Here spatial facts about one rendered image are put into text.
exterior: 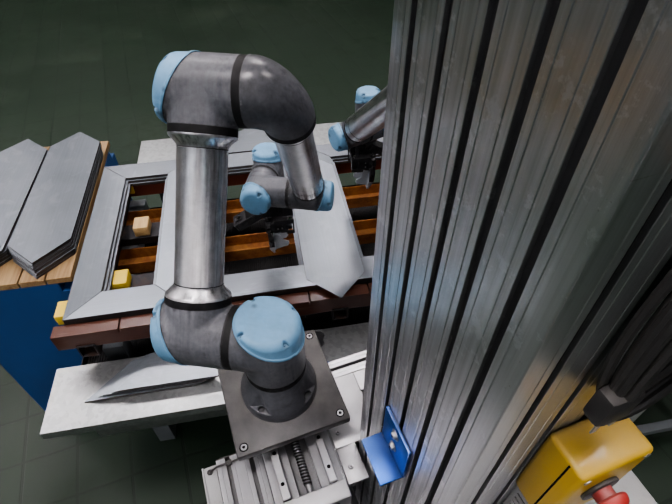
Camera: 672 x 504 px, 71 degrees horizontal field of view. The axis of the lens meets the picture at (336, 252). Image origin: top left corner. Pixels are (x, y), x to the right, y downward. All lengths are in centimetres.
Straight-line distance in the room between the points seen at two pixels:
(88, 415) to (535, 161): 139
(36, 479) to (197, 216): 168
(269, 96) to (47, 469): 187
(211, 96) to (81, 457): 177
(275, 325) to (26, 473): 169
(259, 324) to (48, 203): 128
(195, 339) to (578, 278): 67
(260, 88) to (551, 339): 58
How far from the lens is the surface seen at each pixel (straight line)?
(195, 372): 145
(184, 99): 81
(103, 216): 182
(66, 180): 204
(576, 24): 27
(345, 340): 150
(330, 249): 152
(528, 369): 36
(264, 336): 80
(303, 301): 140
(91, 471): 225
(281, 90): 79
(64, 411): 157
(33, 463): 237
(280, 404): 93
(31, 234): 185
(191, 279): 84
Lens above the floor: 192
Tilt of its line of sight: 45 degrees down
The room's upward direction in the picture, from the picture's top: straight up
